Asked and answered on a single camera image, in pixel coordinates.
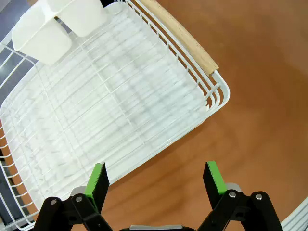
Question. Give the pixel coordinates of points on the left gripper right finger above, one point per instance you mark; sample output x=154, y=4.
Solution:
x=214, y=183

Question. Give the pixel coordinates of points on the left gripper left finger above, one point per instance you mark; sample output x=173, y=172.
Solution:
x=96, y=183

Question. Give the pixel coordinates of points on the white plastic drain tray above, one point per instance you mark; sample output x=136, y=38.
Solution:
x=120, y=108

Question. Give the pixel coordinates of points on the white slotted mounting plate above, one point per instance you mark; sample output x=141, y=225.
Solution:
x=298, y=219

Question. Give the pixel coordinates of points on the white plastic cutlery holder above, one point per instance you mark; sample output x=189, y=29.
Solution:
x=43, y=41

